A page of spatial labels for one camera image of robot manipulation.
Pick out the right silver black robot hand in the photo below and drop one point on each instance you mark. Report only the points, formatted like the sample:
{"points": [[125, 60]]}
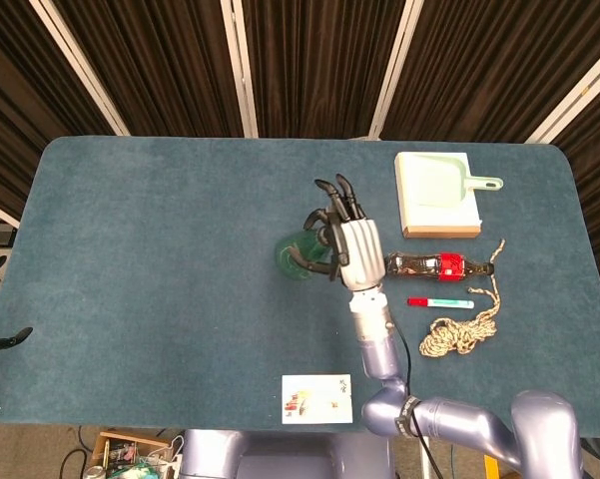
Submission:
{"points": [[362, 249]]}

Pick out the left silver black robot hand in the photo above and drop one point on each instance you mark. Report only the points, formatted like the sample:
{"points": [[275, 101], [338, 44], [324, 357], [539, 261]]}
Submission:
{"points": [[10, 340]]}

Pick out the green glass cup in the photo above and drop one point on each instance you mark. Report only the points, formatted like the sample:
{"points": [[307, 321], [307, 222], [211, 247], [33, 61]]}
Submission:
{"points": [[292, 254]]}

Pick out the right purple robot arm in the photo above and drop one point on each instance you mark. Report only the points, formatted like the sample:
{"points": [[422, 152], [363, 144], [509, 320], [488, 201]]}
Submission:
{"points": [[377, 349]]}

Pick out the cola bottle with red label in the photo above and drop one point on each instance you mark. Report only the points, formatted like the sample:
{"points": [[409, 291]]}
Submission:
{"points": [[449, 265]]}

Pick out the red white marker pen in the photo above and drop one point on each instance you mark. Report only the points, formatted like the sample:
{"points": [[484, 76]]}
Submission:
{"points": [[439, 302]]}

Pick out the mint green plastic dustpan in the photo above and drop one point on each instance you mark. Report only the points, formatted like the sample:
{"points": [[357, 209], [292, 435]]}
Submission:
{"points": [[431, 179]]}

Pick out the white illustrated postcard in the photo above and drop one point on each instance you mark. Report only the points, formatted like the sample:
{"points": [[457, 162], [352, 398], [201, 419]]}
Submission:
{"points": [[317, 399]]}

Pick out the cardboard box with clutter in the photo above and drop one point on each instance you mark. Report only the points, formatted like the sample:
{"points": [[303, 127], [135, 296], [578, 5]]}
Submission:
{"points": [[125, 456]]}

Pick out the blue table cloth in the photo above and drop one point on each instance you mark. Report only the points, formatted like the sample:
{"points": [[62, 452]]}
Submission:
{"points": [[155, 259]]}

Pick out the dark brown curtain panel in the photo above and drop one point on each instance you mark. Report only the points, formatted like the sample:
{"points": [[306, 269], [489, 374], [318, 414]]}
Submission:
{"points": [[15, 100], [489, 65], [319, 65], [155, 65], [596, 189]]}

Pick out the purple robot torso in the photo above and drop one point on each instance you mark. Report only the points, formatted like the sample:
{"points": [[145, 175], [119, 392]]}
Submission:
{"points": [[279, 456]]}

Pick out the white screen frame post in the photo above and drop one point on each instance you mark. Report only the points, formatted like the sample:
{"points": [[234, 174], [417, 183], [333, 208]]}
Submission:
{"points": [[80, 65], [574, 90], [239, 65], [397, 65]]}

